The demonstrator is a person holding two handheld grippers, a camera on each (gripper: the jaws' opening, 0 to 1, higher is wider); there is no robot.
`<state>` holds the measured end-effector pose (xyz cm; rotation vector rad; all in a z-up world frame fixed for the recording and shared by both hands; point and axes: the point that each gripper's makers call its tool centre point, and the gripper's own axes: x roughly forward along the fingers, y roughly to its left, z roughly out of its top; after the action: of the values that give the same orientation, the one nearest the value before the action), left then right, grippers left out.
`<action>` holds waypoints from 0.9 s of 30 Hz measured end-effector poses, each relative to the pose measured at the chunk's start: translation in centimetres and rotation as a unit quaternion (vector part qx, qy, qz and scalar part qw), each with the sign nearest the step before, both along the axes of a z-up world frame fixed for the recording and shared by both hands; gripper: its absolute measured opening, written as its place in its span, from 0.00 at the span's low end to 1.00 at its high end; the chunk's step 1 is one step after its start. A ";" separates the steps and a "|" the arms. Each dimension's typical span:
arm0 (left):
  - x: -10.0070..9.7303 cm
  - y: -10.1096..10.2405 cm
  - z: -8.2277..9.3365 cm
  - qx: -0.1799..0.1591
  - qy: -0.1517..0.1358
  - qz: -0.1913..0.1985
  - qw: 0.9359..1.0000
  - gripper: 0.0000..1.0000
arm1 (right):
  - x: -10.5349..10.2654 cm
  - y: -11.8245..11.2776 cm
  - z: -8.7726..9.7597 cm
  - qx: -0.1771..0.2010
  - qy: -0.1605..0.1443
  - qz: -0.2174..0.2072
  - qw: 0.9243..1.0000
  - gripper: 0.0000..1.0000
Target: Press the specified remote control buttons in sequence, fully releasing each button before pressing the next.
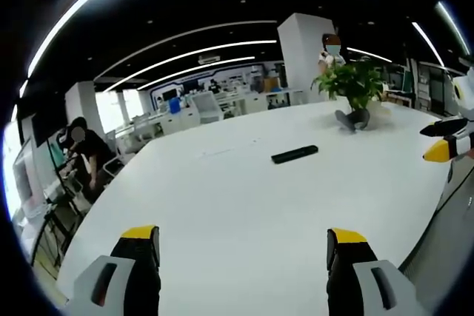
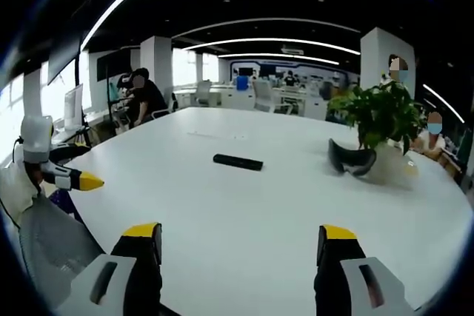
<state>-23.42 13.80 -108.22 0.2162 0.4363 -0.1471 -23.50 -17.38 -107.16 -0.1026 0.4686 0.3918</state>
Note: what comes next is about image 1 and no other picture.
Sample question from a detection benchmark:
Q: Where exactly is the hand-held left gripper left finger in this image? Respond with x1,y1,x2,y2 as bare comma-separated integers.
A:
72,224,161,316

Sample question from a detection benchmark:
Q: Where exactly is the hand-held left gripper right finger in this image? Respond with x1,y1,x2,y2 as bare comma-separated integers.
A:
326,227,418,316

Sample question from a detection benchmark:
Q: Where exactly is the black remote control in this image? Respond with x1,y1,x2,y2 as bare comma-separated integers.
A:
270,144,319,164

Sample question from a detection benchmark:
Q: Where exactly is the green potted plant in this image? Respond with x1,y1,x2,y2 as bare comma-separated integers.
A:
310,59,390,132

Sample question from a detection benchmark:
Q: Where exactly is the white cabinet row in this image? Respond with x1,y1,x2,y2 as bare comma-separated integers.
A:
125,90,304,139

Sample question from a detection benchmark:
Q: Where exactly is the white square pillar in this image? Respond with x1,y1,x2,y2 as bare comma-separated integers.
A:
277,12,337,107

